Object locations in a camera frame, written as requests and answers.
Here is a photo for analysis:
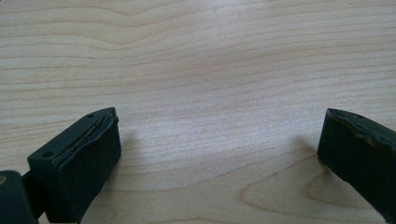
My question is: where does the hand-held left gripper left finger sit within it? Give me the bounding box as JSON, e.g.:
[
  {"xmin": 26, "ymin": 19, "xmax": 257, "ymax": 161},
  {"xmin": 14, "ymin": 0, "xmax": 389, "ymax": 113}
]
[{"xmin": 26, "ymin": 106, "xmax": 122, "ymax": 224}]

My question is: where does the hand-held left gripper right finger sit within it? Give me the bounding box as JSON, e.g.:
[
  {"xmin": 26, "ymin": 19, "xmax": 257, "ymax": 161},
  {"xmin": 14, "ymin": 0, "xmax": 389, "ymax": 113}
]
[{"xmin": 317, "ymin": 107, "xmax": 396, "ymax": 224}]

